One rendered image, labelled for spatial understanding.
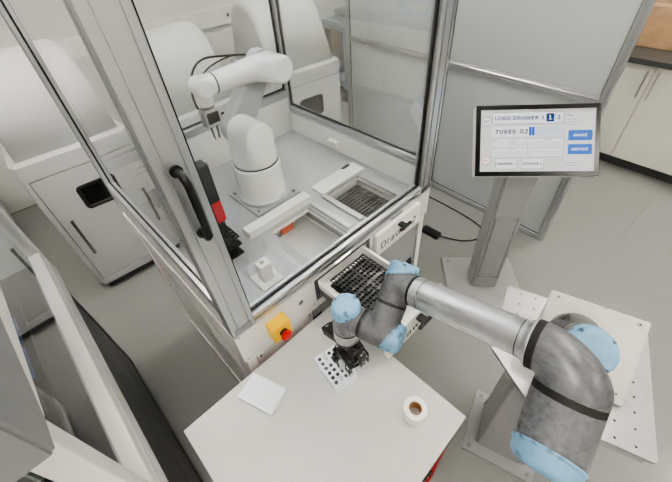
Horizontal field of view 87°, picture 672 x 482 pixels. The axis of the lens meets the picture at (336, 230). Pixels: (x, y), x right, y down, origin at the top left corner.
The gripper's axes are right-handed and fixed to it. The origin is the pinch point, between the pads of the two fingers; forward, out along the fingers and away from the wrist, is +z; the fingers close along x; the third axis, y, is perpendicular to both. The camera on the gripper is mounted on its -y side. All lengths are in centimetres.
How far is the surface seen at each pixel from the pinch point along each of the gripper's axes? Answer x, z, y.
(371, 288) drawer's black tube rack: 20.9, -8.9, -13.4
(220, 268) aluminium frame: -22, -43, -21
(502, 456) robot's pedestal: 52, 80, 43
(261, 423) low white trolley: -30.4, 5.1, -2.0
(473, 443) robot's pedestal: 46, 80, 32
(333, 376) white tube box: -5.3, 1.9, 0.2
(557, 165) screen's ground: 122, -18, -11
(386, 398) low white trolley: 4.8, 5.2, 14.3
